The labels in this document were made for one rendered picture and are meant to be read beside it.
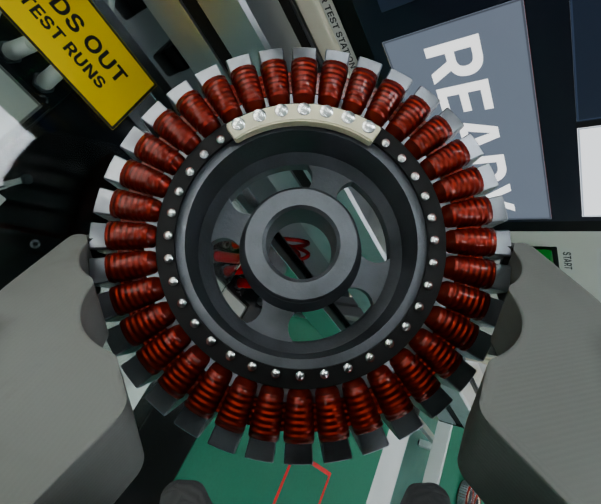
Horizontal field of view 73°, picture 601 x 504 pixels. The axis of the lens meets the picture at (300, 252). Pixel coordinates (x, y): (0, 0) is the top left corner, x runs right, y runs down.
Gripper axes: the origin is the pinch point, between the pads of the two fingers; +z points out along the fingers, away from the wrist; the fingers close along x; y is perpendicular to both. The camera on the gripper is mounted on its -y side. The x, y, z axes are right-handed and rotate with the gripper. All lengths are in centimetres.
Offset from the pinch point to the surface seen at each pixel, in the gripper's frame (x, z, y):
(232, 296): -6.2, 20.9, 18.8
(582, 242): 14.0, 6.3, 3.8
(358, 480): 16, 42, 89
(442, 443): 54, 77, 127
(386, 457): 25, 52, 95
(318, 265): 3.4, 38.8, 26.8
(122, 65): -7.1, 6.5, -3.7
